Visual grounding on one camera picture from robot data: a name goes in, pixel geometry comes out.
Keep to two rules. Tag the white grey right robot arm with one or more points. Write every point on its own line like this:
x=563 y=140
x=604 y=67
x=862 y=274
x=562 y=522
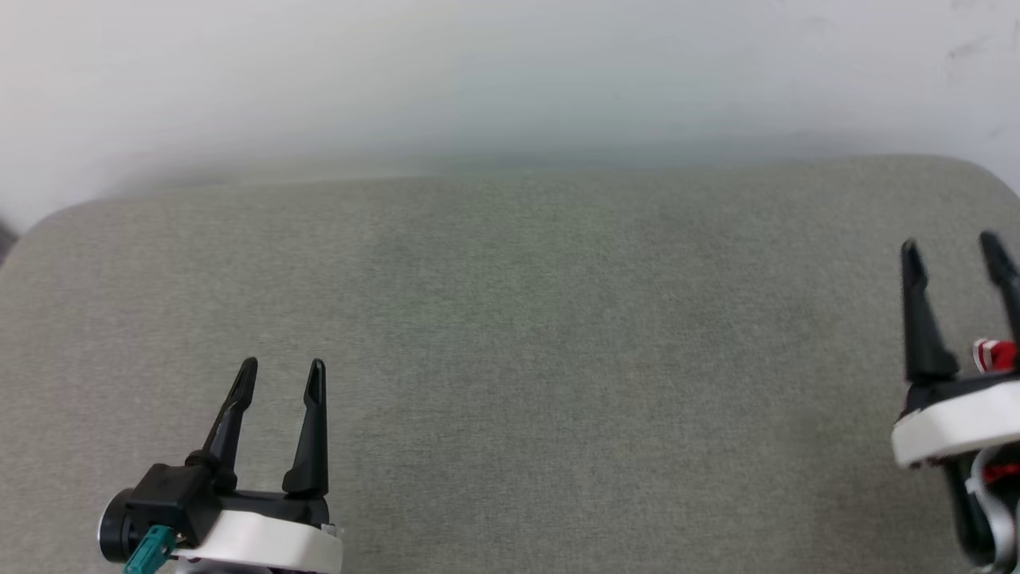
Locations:
x=968 y=510

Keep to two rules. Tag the red and white jersey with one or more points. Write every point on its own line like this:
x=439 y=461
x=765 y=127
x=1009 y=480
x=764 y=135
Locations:
x=996 y=356

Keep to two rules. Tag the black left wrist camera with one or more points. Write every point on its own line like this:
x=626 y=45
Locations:
x=171 y=494

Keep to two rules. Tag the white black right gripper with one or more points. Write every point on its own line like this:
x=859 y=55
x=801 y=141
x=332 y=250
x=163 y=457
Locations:
x=956 y=422

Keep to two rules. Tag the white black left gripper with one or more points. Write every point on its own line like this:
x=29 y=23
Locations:
x=271 y=542

